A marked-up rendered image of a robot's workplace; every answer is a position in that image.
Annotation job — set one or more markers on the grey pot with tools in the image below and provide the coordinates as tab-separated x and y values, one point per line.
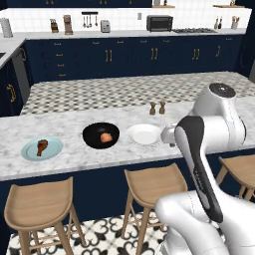
234	25

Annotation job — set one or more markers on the black rail with hanging tools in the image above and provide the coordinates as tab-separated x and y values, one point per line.
89	13

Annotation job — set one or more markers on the brown chicken drumstick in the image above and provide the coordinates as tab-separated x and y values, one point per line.
41	146

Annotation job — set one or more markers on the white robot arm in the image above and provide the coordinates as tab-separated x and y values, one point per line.
215	132

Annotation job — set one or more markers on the black toaster oven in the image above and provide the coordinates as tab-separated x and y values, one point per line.
159	23

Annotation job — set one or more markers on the light blue plate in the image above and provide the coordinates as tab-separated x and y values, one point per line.
54	147

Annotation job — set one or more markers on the navy wall cupboards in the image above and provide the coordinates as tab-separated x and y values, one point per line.
76	3

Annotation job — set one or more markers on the navy tall cabinet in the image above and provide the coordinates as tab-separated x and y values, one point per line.
248	36

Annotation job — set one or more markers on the navy side cupboards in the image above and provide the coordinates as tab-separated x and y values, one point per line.
8	93

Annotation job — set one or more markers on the dark bottle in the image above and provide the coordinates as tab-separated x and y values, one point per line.
220	24
216	24

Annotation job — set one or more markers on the wooden shaker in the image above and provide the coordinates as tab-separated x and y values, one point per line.
162	108
152	109

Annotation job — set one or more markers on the orange onion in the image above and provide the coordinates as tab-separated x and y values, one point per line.
106	137

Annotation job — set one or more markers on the grey dishwasher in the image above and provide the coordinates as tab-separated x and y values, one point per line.
20	74

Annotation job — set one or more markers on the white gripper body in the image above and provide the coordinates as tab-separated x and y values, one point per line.
167	134

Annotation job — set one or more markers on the white wall socket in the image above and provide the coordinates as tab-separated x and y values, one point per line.
139	16

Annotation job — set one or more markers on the wooden bar stool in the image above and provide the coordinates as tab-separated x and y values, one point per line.
40	202
156	184
240	167

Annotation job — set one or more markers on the white paper towel roll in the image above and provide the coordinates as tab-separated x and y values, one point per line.
6	28

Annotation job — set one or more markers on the black gas hob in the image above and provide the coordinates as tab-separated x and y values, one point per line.
194	30

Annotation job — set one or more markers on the wooden wall shelf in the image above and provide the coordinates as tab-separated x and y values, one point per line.
224	6
163	6

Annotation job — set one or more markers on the navy island base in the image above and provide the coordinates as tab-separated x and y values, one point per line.
99	189

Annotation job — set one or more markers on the white bowl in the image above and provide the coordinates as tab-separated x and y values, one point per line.
143	134

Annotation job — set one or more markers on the wooden knife block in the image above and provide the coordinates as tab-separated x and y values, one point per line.
54	27

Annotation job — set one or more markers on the silver toaster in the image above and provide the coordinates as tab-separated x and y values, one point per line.
105	26

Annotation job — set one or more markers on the black plate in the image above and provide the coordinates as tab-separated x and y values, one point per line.
93	136

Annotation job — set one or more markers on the navy base cupboards run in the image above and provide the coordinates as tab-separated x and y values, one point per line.
132	58

